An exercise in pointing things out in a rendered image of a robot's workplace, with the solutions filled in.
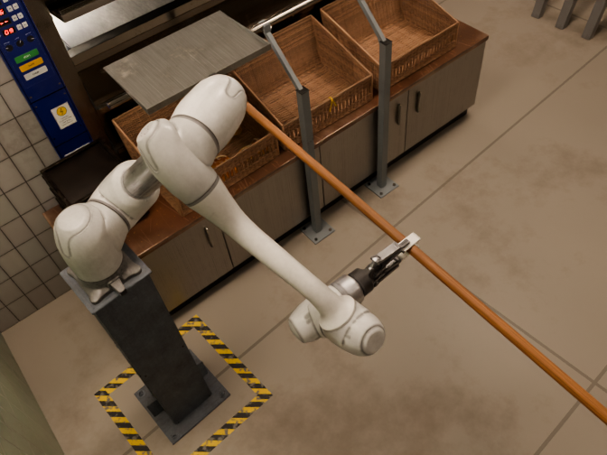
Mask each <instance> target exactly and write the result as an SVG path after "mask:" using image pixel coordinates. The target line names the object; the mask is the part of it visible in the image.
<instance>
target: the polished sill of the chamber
mask: <svg viewBox="0 0 607 455"><path fill-rule="evenodd" d="M209 1H210V0H174V1H172V2H171V3H169V4H166V5H163V6H161V7H159V8H157V9H155V10H153V11H151V12H149V13H147V14H144V15H142V16H140V17H137V18H135V19H134V20H132V21H130V22H128V23H125V24H122V25H120V26H118V27H117V28H115V29H113V30H111V31H108V32H105V33H103V34H101V35H99V36H98V37H96V38H93V39H91V40H89V41H87V42H84V43H82V44H81V45H78V46H76V47H74V48H72V49H70V50H68V53H69V55H70V58H71V60H72V62H73V64H74V66H75V65H78V64H80V63H82V62H83V61H85V60H88V59H90V58H92V57H94V56H96V55H98V54H100V53H102V52H104V51H107V50H109V49H111V48H113V47H115V46H117V45H118V44H120V43H122V42H126V41H128V40H130V39H132V38H134V37H136V36H137V35H139V34H141V33H144V32H146V31H149V30H151V29H153V28H154V27H156V26H158V25H160V24H162V23H165V22H167V21H169V20H171V19H173V18H175V17H177V16H179V15H181V14H184V13H186V12H188V11H190V10H191V9H193V8H196V7H198V6H200V5H203V4H205V3H207V2H209Z"/></svg>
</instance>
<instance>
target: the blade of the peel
mask: <svg viewBox="0 0 607 455"><path fill-rule="evenodd" d="M270 50H272V49H271V43H270V42H268V41H266V40H265V39H263V38H262V37H260V36H258V35H257V34H255V33H254V32H252V31H250V30H249V29H248V28H246V27H245V26H243V25H242V24H240V23H238V22H237V21H235V20H234V19H232V18H230V17H229V16H227V15H226V14H224V13H222V12H221V11H220V10H219V11H218V12H216V13H214V14H211V15H209V16H207V17H205V18H203V19H201V20H199V21H198V22H196V23H193V24H191V25H189V26H186V27H184V28H182V29H181V30H179V31H177V32H174V33H172V34H170V35H168V36H166V37H164V38H162V39H161V40H159V41H157V42H154V43H152V44H150V45H148V46H146V47H144V48H143V49H141V50H139V51H135V52H133V53H131V54H129V55H127V56H125V57H124V58H122V59H120V60H117V61H115V62H113V63H111V64H109V65H107V66H106V67H104V68H103V69H104V70H105V71H106V72H107V73H108V74H109V75H110V76H111V77H112V78H113V79H114V80H115V81H116V82H117V83H118V85H119V86H120V87H121V88H122V89H123V90H124V91H125V92H126V93H127V94H128V95H129V96H130V97H131V98H132V99H133V100H134V101H135V102H136V103H137V104H138V105H139V106H140V107H141V108H142V109H143V110H144V111H145V112H146V113H147V114H148V115H149V116H150V115H151V114H152V113H154V112H156V111H158V110H160V109H162V108H163V107H166V106H168V105H170V104H172V103H173V102H174V101H176V100H178V99H180V98H183V97H185V96H186V95H187V94H188V93H189V92H190V91H191V90H192V89H193V88H194V87H195V86H196V85H197V84H198V83H199V82H200V81H202V80H203V79H206V78H208V76H209V75H210V74H212V73H214V72H216V73H217V74H221V75H225V74H227V73H229V72H231V71H232V70H234V69H236V68H238V67H240V66H242V65H243V64H245V63H247V62H249V61H251V60H253V59H254V58H256V57H258V56H260V55H262V54H264V53H266V52H267V51H270Z"/></svg>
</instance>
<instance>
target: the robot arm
mask: <svg viewBox="0 0 607 455"><path fill-rule="evenodd" d="M246 109H247V95H246V93H245V90H244V89H243V87H242V86H241V85H240V84H239V83H238V81H236V80H235V79H233V78H232V77H230V76H226V75H221V74H218V75H214V76H211V77H208V78H206V79H203V80H202V81H200V82H199V83H198V84H197V85H196V86H195V87H194V88H193V89H192V90H191V91H190V92H189V93H188V94H187V95H186V96H185V97H184V98H183V99H182V101H181V102H180V103H179V105H178V106H177V107H176V108H175V110H174V112H173V114H172V116H171V119H170V120H167V119H164V118H162V119H156V120H154V121H151V122H149V123H148V124H147V125H146V126H145V127H144V128H143V129H142V130H141V132H140V133H139V135H138V137H137V138H136V141H137V148H138V150H139V153H140V154H141V156H140V157H139V158H138V159H137V160H130V161H126V162H122V163H120V164H119V165H118V166H117V167H116V168H115V169H114V170H113V171H112V172H111V173H110V174H109V175H108V176H107V177H106V178H105V179H104V180H103V181H102V182H101V183H100V184H99V185H98V187H97V188H96V190H95V191H94V192H93V194H92V195H91V197H90V198H89V200H88V201H87V202H86V203H78V204H74V205H71V206H69V207H67V208H66V209H64V210H63V211H62V212H61V213H60V214H59V215H58V217H57V218H56V219H55V222H54V227H53V235H54V240H55V243H56V246H57V248H58V250H59V252H60V254H61V256H62V258H63V259H64V261H65V262H66V264H67V265H68V267H69V268H68V269H67V274H68V275H69V276H70V277H72V278H74V279H75V280H76V281H77V283H78V284H79V285H80V286H81V288H82V289H83V290H84V291H85V293H86V294H87V295H88V296H89V300H90V302H91V303H92V304H94V305H96V304H99V303H100V302H101V301H102V300H103V299H104V298H105V297H106V296H107V295H109V294H110V293H112V292H113V291H115V292H117V293H118V294H120V295H121V296H124V295H125V294H127V290H126V288H125V286H124V283H125V282H127V281H128V280H130V279H131V278H133V277H135V276H137V275H139V274H140V273H142V268H141V266H140V265H137V264H135V263H134V262H133V261H132V260H131V259H130V258H129V257H128V256H127V255H126V253H125V252H124V251H123V250H122V247H123V244H124V242H125V239H126V235H127V233H128V232H129V230H130V229H131V228H132V227H133V226H134V225H135V224H136V222H137V221H138V220H139V219H140V218H141V217H142V216H143V215H144V214H145V213H146V211H147V210H149V209H150V208H151V207H152V206H153V205H154V203H155V202H156V200H157V199H158V197H159V194H160V187H161V186H162V185H163V186H164V187H165V188H166V189H167V190H168V191H169V192H171V193H172V195H173V196H175V197H176V198H177V199H179V200H180V201H182V202H183V203H184V204H185V205H186V206H188V207H189V208H190V209H193V210H194V211H196V212H197V213H199V214H200V215H202V216H203V217H205V218H206V219H207V220H208V221H210V222H211V223H213V224H214V225H215V226H217V227H218V228H220V229H221V230H222V231H223V232H225V233H226V234H227V235H228V236H230V237H231V238H232V239H233V240H235V241H236V242H237V243H238V244H239V245H240V246H242V247H243V248H244V249H245V250H247V251H248V252H249V253H250V254H251V255H252V256H254V257H255V258H256V259H257V260H258V261H260V262H261V263H262V264H263V265H265V266H266V267H267V268H269V269H270V270H271V271H273V272H274V273H275V274H277V275H278V276H279V277H280V278H282V279H283V280H284V281H285V282H287V283H288V284H289V285H291V286H292V287H293V288H294V289H296V291H298V292H299V293H300V294H301V295H302V296H303V297H304V298H305V300H304V301H303V302H302V303H301V304H299V305H298V307H297V308H296V309H295V310H294V311H293V312H292V314H291V315H290V317H289V319H288V322H289V327H290V330H291V331H292V332H293V334H294V335H295V336H296V337H297V338H298V339H299V340H300V341H301V342H303V343H308V342H312V341H316V340H317V339H319V338H323V339H329V340H330V341H331V342H332V343H333V344H335V345H336V346H337V347H339V348H341V349H343V350H345V351H346V352H348V353H351V354H352V355H355V356H361V357H367V356H371V355H373V354H375V353H376V352H377V351H378V350H380V348H381V347H382V345H383V343H384V340H385V336H386V332H385V329H384V327H383V325H382V323H381V322H380V320H379V319H378V318H377V317H376V316H375V315H374V314H372V313H371V312H369V310H368V309H367V308H365V307H364V306H363V305H361V303H362V302H363V301H364V297H365V296H366V295H367V294H369V293H370V292H372V291H373V289H374V287H377V286H378V284H379V283H380V282H381V281H383V280H384V279H385V278H386V277H387V276H389V275H390V274H391V273H392V272H394V271H395V270H396V269H397V268H398V267H399V264H400V263H401V260H403V259H405V258H406V257H407V256H409V253H408V252H407V250H408V249H409V248H410V247H411V246H413V245H416V246H417V247H419V245H418V244H417V242H418V241H419V240H421V238H420V237H419V236H418V235H417V234H415V233H414V232H413V233H412V234H410V235H409V236H408V237H406V238H405V239H404V240H402V241H401V242H400V243H397V242H394V243H393V244H391V245H390V246H388V247H386V248H385V249H383V250H382V251H380V252H379V253H377V254H376V255H373V256H372V257H371V258H370V259H371V260H372V262H371V264H368V265H367V266H366V267H365V269H360V268H356V269H355V270H353V271H352V272H351V273H349V274H348V275H346V274H344V275H342V276H341V277H340V278H339V279H337V280H336V281H335V282H333V283H331V284H330V285H329V286H327V285H326V284H324V283H323V282H322V281H321V280H320V279H318V278H317V277H316V276H315V275H314V274H312V273H311V272H310V271H309V270H308V269H306V268H305V267H304V266H303V265H302V264H300V263H299V262H298V261H297V260H296V259H295V258H293V257H292V256H291V255H290V254H289V253H287V252H286V251H285V250H284V249H283V248H282V247H281V246H280V245H278V244H277V243H276V242H275V241H274V240H273V239H272V238H271V237H269V236H268V235H267V234H266V233H265V232H264V231H262V230H261V229H260V228H259V227H258V226H257V225H256V224H255V223H254V222H252V221H251V220H250V219H249V218H248V216H247V215H246V214H245V213H244V212H243V211H242V209H241V208H240V207H239V206H238V204H237V202H236V201H235V200H234V199H233V197H232V196H231V194H230V193H229V191H228V189H227V188H226V186H225V185H224V183H223V181H222V180H221V178H220V176H219V175H218V174H217V173H216V172H215V171H214V170H213V168H212V167H211V165H212V164H213V162H214V160H215V158H216V156H217V155H218V153H219V152H220V151H221V150H222V149H223V148H224V147H225V146H226V145H227V144H228V142H229V141H230V139H231V138H232V137H233V135H234V134H235V133H236V132H237V130H238V128H239V126H240V124H241V123H242V121H243V119H244V116H245V114H246Z"/></svg>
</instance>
